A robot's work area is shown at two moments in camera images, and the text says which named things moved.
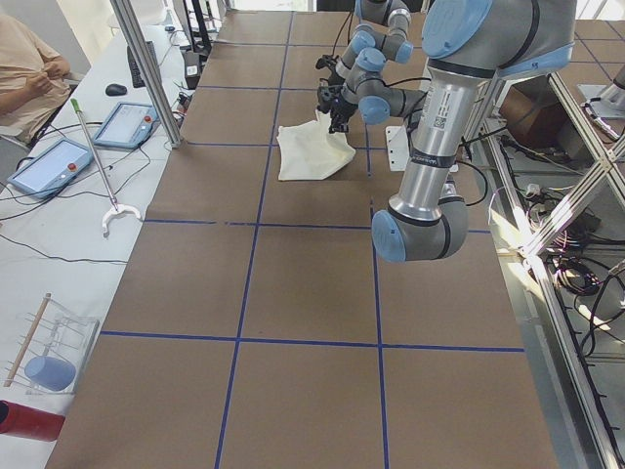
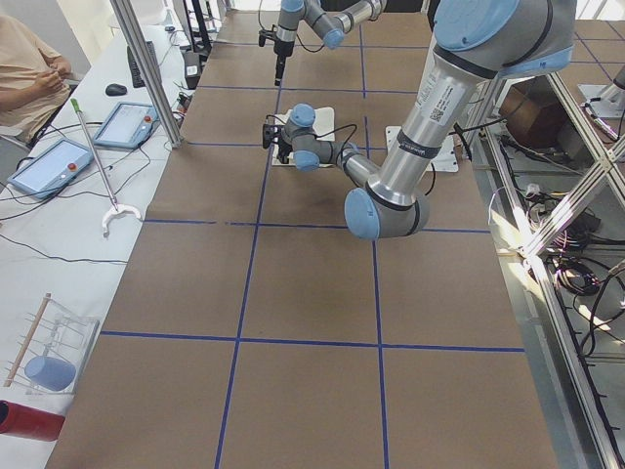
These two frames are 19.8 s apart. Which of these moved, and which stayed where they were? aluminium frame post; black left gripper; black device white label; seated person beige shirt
Moved: black left gripper
Stayed: seated person beige shirt; aluminium frame post; black device white label
